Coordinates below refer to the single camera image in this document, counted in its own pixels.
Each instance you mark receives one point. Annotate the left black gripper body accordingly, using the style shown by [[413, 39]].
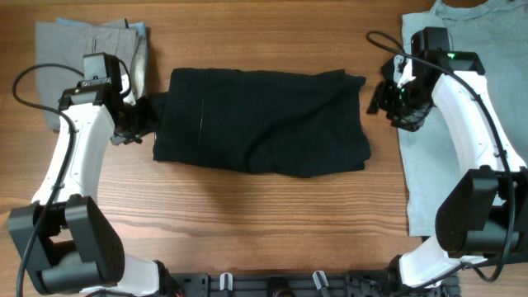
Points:
[[141, 119]]

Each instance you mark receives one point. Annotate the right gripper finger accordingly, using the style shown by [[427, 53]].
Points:
[[393, 69], [378, 99]]

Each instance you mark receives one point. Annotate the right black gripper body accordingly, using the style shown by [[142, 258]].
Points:
[[406, 106]]

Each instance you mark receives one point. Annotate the black shorts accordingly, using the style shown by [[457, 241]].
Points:
[[301, 125]]

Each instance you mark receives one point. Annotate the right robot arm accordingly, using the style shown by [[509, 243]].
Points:
[[483, 221]]

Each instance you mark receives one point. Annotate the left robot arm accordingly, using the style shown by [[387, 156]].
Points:
[[66, 244]]

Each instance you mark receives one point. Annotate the folded blue garment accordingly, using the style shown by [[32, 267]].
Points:
[[140, 27]]

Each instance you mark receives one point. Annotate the folded grey shorts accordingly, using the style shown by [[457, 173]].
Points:
[[66, 45]]

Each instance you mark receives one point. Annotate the light blue t-shirt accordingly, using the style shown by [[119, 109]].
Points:
[[497, 32]]

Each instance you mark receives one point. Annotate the black garment under t-shirt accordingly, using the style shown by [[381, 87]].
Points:
[[512, 258]]

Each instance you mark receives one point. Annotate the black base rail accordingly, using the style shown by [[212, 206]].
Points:
[[316, 284]]

